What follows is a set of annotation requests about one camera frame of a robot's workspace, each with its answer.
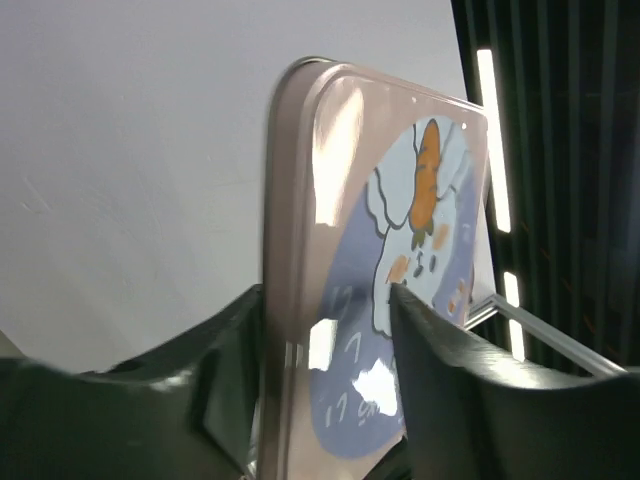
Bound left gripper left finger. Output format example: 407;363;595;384
1;286;262;479

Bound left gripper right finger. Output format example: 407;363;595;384
389;284;639;479

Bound silver tin lid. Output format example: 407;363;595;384
257;57;488;479

